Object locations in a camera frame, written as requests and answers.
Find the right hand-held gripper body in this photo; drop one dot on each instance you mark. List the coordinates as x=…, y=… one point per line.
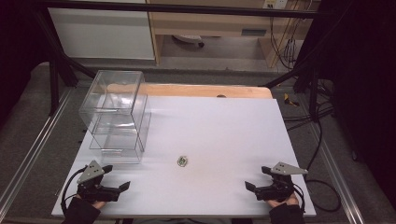
x=277, y=186

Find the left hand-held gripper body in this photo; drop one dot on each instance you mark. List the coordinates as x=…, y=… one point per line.
x=93, y=188

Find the person's left hand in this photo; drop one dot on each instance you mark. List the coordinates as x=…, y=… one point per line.
x=98, y=204

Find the person's right hand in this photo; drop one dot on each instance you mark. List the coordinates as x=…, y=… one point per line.
x=280, y=203

